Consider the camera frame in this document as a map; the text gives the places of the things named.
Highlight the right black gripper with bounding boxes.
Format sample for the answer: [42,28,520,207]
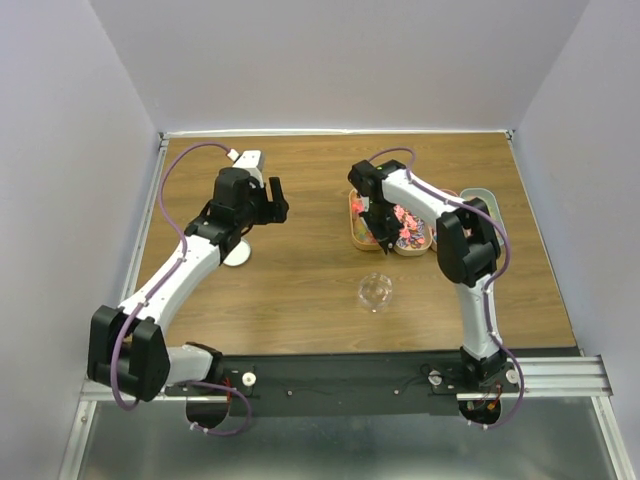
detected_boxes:
[358,200,403,252]

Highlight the clear glass jar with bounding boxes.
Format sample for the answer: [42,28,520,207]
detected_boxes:
[357,272,393,313]

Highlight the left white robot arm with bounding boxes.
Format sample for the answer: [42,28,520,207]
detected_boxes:
[87,167,289,410]

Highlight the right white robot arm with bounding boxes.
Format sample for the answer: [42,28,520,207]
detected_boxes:
[347,160,510,392]

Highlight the orange tray star candies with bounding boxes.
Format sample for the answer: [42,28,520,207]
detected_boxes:
[348,189,382,251]

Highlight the blue tray popsicle candies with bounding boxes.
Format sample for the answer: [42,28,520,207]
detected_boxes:
[460,187,502,221]

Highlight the beige tray swirl lollipops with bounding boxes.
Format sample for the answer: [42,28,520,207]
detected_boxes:
[394,205,433,257]

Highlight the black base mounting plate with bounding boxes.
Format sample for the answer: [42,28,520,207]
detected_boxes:
[165,350,524,424]

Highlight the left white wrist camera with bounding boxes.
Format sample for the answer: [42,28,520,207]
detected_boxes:
[227,149,265,186]

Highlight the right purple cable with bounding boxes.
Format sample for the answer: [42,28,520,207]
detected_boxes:
[367,146,527,431]

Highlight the aluminium frame rail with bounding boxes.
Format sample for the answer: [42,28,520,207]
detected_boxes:
[79,355,612,401]

